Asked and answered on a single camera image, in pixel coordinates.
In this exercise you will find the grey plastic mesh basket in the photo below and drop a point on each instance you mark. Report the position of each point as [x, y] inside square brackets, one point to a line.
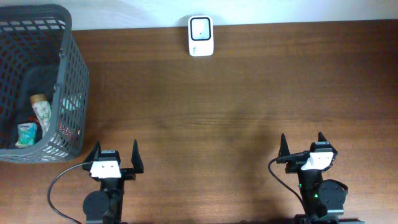
[39, 55]

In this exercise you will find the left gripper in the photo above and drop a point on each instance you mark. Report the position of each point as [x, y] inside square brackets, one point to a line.
[129, 173]

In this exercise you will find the white bamboo print tube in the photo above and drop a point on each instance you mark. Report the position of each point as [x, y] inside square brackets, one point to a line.
[43, 112]

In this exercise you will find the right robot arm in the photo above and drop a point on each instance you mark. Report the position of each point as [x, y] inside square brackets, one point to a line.
[322, 199]

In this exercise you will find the small green tissue pack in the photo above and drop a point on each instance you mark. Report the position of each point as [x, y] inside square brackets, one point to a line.
[26, 134]

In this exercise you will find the orange chocolate bar wrapper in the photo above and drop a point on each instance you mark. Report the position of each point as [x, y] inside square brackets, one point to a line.
[34, 119]

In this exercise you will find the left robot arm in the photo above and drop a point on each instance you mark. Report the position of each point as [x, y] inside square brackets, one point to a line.
[105, 205]

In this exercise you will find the teal snack packet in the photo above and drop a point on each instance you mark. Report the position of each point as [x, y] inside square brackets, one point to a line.
[72, 102]

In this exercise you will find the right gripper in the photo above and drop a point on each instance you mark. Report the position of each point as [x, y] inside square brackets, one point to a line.
[295, 161]

